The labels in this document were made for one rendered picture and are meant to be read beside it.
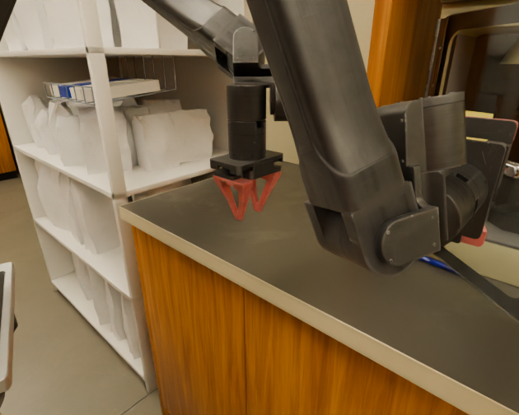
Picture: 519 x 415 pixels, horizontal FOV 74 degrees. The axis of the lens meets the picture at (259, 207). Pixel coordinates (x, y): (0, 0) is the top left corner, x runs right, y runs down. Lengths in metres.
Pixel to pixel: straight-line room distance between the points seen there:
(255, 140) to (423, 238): 0.29
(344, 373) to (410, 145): 0.49
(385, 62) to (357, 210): 0.46
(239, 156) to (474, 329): 0.45
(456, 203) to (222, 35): 0.38
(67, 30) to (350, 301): 1.23
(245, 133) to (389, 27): 0.31
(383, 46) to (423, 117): 0.38
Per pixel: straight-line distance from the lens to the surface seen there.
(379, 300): 0.65
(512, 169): 0.50
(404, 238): 0.27
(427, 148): 0.31
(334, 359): 0.69
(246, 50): 0.52
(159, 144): 1.41
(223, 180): 0.52
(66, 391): 1.89
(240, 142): 0.50
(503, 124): 0.42
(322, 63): 0.24
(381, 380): 0.66
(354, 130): 0.25
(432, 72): 0.72
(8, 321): 0.51
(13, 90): 2.21
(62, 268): 2.50
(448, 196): 0.31
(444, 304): 0.68
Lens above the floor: 1.32
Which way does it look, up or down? 23 degrees down
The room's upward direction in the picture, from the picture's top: straight up
